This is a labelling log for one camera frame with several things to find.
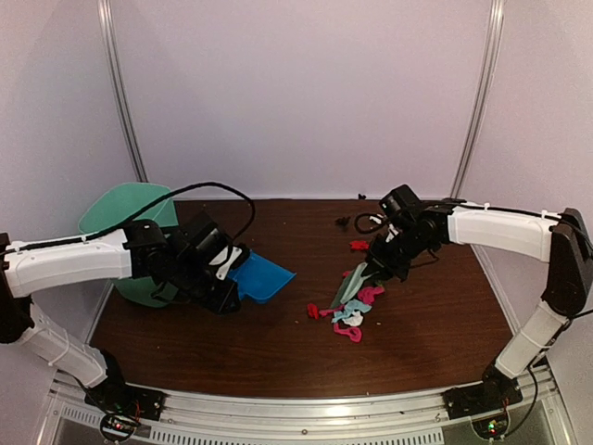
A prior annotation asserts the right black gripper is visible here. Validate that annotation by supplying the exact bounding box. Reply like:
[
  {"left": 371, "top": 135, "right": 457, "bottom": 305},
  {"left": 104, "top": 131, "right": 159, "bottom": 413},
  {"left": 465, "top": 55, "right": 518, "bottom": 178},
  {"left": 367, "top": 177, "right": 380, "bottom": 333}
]
[{"left": 362, "top": 226, "right": 433, "bottom": 282}]

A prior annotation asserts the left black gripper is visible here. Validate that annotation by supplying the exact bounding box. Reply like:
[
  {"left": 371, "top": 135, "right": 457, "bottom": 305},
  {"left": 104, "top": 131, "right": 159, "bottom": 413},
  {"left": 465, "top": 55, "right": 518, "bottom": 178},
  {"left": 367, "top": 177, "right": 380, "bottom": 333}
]
[{"left": 168, "top": 255, "right": 241, "bottom": 315}]

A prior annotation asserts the blue plastic dustpan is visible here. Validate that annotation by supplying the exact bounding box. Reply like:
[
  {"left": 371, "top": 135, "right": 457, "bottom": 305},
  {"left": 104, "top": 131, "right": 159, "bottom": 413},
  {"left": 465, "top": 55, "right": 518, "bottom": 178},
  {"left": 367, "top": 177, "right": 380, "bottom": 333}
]
[{"left": 227, "top": 251, "right": 296, "bottom": 304}]

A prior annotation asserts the mint green hand brush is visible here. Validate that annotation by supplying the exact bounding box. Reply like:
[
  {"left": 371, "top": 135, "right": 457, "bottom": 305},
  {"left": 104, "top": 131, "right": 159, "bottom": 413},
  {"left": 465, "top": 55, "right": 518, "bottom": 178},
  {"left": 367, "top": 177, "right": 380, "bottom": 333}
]
[{"left": 329, "top": 261, "right": 378, "bottom": 309}]

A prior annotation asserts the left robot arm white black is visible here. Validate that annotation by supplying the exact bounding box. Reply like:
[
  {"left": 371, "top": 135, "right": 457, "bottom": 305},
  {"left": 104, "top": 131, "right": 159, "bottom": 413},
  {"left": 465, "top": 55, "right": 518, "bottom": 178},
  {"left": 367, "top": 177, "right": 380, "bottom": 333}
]
[{"left": 1, "top": 213, "right": 249, "bottom": 412}]

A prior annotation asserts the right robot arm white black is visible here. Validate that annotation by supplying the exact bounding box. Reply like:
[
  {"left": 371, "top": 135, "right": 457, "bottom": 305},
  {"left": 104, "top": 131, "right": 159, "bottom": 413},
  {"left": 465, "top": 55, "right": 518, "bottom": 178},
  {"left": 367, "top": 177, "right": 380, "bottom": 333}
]
[{"left": 362, "top": 184, "right": 592, "bottom": 410}]

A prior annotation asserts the black scrap far back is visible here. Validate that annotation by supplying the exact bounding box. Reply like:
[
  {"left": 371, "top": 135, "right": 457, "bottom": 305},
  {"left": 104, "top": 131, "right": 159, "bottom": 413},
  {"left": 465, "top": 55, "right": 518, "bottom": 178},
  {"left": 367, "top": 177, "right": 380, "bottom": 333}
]
[{"left": 334, "top": 216, "right": 351, "bottom": 231}]

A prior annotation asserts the pink paper scrap middle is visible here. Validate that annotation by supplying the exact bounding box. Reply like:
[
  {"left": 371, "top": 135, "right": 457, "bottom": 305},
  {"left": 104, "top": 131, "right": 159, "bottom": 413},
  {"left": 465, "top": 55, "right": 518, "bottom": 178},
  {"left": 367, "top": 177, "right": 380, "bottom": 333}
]
[{"left": 357, "top": 286, "right": 385, "bottom": 306}]

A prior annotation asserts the pink paper scrap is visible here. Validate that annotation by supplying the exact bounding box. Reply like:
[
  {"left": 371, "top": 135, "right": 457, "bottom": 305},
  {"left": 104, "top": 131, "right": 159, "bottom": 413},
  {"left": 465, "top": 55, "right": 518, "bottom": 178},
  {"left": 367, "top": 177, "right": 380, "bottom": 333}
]
[
  {"left": 357, "top": 286, "right": 385, "bottom": 306},
  {"left": 333, "top": 323, "right": 362, "bottom": 343}
]

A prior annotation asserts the light blue scrap upper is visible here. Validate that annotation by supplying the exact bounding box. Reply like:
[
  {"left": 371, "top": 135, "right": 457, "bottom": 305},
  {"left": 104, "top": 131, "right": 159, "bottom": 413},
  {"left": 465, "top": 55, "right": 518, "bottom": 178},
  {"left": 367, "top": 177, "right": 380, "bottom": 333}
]
[{"left": 332, "top": 299, "right": 372, "bottom": 323}]

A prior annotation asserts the green plastic trash bin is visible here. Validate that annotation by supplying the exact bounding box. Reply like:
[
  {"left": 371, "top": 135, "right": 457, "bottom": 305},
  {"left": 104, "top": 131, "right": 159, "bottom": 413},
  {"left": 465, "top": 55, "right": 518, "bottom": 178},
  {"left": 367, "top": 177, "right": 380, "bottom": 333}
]
[{"left": 78, "top": 183, "right": 179, "bottom": 309}]

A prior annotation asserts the white paper scrap upper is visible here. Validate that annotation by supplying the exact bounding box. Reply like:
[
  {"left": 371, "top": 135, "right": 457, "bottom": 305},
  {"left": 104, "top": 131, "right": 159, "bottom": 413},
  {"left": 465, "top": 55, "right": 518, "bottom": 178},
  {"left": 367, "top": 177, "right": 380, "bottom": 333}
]
[{"left": 342, "top": 311, "right": 364, "bottom": 327}]

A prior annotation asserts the small red paper scrap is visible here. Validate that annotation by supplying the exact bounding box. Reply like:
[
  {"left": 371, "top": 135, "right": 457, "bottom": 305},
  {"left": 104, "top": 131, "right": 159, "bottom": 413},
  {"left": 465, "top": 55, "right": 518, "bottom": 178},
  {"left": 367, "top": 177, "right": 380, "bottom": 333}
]
[{"left": 307, "top": 303, "right": 320, "bottom": 320}]

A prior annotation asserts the pink paper scrap left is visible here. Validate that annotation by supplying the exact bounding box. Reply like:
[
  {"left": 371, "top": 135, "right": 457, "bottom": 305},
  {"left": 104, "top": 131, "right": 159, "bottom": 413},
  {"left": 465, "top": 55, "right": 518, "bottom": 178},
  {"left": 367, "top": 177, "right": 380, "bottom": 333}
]
[{"left": 333, "top": 323, "right": 362, "bottom": 343}]

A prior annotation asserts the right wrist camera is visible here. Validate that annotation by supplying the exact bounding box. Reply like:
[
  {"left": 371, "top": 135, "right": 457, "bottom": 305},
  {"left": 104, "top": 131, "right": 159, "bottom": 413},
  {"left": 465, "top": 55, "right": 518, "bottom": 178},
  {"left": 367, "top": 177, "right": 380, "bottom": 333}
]
[{"left": 384, "top": 221, "right": 398, "bottom": 243}]

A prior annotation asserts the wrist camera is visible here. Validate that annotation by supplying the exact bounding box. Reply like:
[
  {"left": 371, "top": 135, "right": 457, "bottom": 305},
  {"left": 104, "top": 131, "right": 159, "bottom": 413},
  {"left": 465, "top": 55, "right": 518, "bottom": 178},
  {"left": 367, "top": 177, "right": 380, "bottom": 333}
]
[
  {"left": 208, "top": 246, "right": 242, "bottom": 281},
  {"left": 384, "top": 221, "right": 398, "bottom": 243}
]

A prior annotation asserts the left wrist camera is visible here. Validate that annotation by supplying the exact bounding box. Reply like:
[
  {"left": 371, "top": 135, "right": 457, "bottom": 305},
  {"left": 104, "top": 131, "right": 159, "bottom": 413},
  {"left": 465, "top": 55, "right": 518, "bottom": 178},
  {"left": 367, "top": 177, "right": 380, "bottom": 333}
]
[{"left": 208, "top": 246, "right": 242, "bottom": 281}]

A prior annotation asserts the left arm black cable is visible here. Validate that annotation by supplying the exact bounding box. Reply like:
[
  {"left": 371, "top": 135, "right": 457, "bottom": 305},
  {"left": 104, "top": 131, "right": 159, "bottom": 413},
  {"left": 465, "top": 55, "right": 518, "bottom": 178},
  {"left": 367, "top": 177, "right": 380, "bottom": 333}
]
[{"left": 0, "top": 181, "right": 257, "bottom": 254}]

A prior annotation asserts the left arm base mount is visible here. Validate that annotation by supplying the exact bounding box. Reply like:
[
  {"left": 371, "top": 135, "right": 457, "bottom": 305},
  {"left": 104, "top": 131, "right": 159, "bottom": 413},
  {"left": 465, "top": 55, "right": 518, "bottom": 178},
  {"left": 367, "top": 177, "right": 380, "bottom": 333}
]
[{"left": 84, "top": 350, "right": 166, "bottom": 421}]

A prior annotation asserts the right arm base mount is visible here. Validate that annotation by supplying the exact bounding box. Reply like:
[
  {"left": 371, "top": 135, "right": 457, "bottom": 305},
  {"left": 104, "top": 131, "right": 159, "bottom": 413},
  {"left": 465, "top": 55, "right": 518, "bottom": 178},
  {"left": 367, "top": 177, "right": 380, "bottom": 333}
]
[{"left": 442, "top": 362, "right": 524, "bottom": 419}]

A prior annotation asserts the aluminium front frame rail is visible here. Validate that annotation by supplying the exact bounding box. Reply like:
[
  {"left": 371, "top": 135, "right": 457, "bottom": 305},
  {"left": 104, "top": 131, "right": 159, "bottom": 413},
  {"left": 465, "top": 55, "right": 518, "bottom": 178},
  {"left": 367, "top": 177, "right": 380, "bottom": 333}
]
[{"left": 33, "top": 365, "right": 578, "bottom": 444}]

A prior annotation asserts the right aluminium corner post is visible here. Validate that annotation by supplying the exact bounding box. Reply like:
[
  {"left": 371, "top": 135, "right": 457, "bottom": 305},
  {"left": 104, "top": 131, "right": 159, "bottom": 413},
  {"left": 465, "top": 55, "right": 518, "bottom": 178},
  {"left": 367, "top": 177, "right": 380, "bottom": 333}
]
[{"left": 449, "top": 0, "right": 505, "bottom": 198}]

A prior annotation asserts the aluminium corner post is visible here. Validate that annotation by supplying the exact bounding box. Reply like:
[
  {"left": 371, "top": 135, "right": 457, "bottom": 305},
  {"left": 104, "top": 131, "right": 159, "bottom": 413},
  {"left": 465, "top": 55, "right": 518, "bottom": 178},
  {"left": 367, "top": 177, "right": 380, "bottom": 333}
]
[
  {"left": 449, "top": 0, "right": 505, "bottom": 198},
  {"left": 97, "top": 0, "right": 148, "bottom": 183}
]

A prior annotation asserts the left aluminium corner post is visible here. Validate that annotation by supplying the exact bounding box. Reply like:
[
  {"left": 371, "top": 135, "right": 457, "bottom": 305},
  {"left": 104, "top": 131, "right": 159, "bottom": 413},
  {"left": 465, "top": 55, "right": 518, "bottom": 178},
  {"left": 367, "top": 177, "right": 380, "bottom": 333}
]
[{"left": 97, "top": 0, "right": 148, "bottom": 183}]

